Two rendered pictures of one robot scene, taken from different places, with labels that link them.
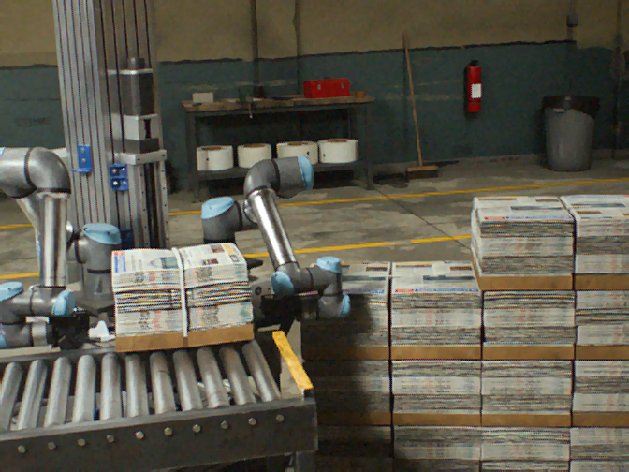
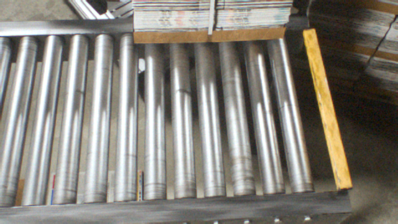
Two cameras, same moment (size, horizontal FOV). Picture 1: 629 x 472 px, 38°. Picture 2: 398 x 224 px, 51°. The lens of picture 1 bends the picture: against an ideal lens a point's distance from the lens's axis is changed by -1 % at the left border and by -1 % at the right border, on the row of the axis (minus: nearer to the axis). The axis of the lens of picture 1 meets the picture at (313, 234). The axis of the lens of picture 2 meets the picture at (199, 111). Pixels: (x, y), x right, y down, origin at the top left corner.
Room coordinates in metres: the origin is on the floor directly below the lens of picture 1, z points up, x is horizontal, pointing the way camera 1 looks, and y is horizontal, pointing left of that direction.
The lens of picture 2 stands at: (1.72, 0.31, 1.67)
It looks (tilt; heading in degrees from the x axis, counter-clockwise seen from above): 61 degrees down; 6
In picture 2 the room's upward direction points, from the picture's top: 3 degrees clockwise
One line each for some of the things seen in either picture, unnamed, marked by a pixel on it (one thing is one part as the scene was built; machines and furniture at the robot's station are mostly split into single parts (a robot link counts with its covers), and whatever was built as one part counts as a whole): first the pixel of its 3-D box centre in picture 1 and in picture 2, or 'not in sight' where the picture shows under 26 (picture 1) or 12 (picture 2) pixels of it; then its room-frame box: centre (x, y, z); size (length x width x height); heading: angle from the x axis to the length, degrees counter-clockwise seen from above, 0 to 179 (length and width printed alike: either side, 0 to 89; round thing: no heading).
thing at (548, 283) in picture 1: (518, 266); not in sight; (2.90, -0.67, 0.86); 0.38 x 0.29 x 0.04; 174
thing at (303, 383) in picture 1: (292, 361); (325, 102); (2.25, 0.07, 0.81); 0.43 x 0.03 x 0.02; 12
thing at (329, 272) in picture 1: (324, 276); not in sight; (2.70, -0.03, 0.91); 0.11 x 0.08 x 0.11; 114
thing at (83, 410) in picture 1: (84, 394); (100, 113); (2.16, 0.59, 0.77); 0.47 x 0.05 x 0.05; 12
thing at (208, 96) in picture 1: (276, 93); not in sight; (9.01, 0.31, 0.96); 1.69 x 0.57 x 0.12; 102
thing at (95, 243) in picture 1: (100, 244); not in sight; (2.89, 0.69, 0.98); 0.13 x 0.12 x 0.14; 81
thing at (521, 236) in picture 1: (519, 241); not in sight; (2.90, -0.68, 0.95); 0.38 x 0.29 x 0.23; 174
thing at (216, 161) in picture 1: (277, 135); not in sight; (8.98, 0.32, 0.55); 1.80 x 0.70 x 1.09; 102
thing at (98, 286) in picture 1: (106, 279); not in sight; (2.89, 0.69, 0.87); 0.15 x 0.15 x 0.10
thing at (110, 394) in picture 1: (110, 391); (127, 112); (2.17, 0.53, 0.77); 0.47 x 0.05 x 0.05; 12
